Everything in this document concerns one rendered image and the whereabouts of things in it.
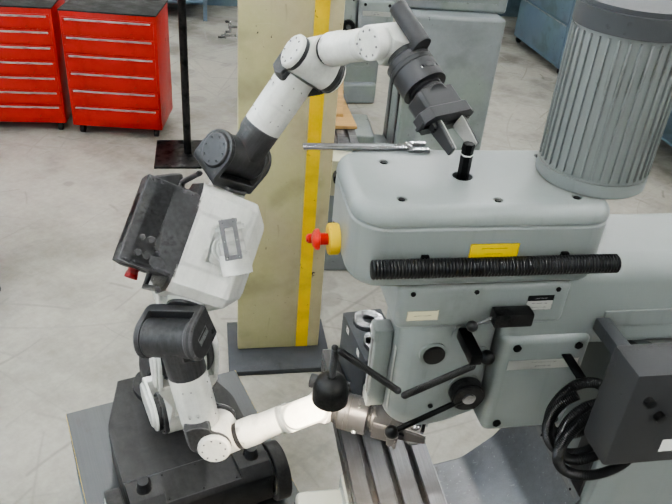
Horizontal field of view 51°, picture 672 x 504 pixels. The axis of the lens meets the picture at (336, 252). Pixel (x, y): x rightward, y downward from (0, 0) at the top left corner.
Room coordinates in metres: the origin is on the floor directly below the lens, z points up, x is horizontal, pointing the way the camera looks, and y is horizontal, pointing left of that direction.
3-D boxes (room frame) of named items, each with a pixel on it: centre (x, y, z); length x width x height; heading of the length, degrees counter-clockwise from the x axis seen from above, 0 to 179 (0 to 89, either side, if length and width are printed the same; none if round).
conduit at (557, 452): (1.03, -0.52, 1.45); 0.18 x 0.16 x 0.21; 102
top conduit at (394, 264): (1.03, -0.28, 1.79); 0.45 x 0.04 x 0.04; 102
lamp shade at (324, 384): (1.02, -0.01, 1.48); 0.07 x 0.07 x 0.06
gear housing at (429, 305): (1.17, -0.26, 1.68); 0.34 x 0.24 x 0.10; 102
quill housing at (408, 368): (1.17, -0.22, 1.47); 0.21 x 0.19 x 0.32; 12
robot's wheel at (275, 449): (1.63, 0.14, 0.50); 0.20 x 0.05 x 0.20; 29
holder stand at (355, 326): (1.59, -0.13, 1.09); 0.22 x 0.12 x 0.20; 18
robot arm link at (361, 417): (1.19, -0.13, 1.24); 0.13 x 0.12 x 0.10; 168
